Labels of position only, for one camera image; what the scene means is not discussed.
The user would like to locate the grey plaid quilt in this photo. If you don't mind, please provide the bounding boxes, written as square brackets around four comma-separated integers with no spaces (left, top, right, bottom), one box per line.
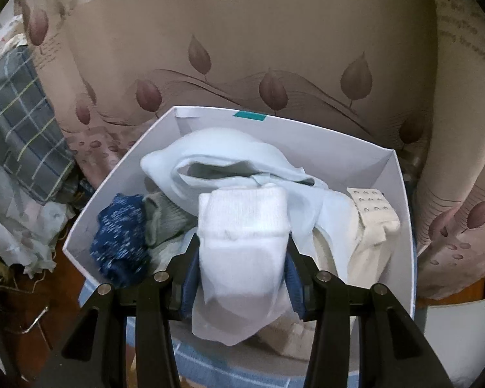
[0,46,75,205]

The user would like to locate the grey green sock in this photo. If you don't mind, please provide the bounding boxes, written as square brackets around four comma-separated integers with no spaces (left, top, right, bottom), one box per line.
[143,192,199,248]

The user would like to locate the cream bra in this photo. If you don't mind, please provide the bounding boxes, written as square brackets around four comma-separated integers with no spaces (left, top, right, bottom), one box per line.
[311,187,401,292]

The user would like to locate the beige leaf-pattern bedding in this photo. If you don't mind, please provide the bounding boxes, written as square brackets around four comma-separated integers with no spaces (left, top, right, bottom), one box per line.
[14,0,485,304]

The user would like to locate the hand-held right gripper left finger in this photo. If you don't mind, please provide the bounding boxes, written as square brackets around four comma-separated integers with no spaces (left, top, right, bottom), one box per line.
[36,235,201,388]

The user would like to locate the blue checked cloth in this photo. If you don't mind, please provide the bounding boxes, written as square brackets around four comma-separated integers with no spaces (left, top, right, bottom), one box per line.
[79,279,420,388]

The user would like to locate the grey board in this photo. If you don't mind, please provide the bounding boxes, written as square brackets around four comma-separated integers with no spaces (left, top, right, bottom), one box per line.
[422,295,485,388]

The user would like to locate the pale blue underwear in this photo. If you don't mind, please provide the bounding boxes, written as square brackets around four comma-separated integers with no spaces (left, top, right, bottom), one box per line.
[141,127,350,259]

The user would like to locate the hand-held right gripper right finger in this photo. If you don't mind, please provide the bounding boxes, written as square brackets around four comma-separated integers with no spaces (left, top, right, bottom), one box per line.
[284,238,453,388]

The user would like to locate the cream garment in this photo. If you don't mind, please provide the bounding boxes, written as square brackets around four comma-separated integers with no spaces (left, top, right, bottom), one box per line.
[149,236,189,273]

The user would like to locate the blue speckled sock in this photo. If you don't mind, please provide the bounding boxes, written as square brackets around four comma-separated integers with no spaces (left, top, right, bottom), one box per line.
[90,194,150,287]

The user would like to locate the white ribbed underwear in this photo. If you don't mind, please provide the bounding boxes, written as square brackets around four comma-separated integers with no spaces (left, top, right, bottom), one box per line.
[192,185,290,347]

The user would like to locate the white shoe box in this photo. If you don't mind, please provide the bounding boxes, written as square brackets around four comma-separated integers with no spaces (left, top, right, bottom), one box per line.
[62,106,415,376]

